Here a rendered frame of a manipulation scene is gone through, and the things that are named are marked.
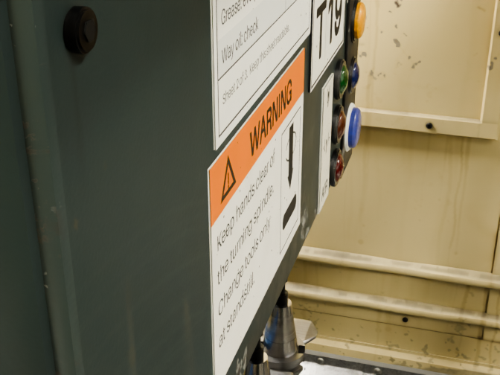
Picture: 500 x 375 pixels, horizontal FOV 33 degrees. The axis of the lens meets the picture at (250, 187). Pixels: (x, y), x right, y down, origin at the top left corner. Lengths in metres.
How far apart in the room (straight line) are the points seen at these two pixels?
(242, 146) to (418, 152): 1.07
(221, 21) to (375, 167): 1.13
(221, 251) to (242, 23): 0.09
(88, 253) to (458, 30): 1.13
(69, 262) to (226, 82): 0.13
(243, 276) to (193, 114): 0.11
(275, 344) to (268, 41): 0.71
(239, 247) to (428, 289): 1.17
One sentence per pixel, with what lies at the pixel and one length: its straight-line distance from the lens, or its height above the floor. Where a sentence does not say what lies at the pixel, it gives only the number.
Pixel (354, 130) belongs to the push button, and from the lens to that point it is 0.61.
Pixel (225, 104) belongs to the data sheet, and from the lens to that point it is 0.32.
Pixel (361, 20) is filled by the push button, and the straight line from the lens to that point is 0.59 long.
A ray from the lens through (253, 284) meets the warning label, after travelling 0.40.
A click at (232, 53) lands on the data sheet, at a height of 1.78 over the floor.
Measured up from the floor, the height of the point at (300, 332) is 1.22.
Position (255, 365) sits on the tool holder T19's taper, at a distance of 0.94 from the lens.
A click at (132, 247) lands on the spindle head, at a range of 0.25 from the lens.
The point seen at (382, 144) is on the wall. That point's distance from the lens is 1.41.
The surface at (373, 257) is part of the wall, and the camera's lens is 1.50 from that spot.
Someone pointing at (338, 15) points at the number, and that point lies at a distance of 0.54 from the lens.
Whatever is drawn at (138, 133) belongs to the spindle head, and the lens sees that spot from 0.24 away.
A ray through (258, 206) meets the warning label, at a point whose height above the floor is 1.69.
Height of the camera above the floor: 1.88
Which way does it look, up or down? 27 degrees down
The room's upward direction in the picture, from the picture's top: straight up
